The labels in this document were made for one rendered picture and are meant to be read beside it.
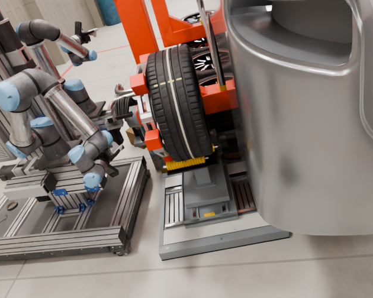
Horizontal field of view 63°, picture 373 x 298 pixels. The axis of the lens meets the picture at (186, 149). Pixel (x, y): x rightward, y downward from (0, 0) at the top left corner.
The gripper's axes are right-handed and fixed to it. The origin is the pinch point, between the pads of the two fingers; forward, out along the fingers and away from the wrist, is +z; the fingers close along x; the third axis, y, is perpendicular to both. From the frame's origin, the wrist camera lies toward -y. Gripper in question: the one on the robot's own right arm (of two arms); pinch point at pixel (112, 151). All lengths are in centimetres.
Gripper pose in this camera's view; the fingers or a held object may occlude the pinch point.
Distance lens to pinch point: 174.5
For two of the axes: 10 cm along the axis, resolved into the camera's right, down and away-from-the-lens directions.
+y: -4.9, -7.9, -3.8
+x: -8.7, 4.3, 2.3
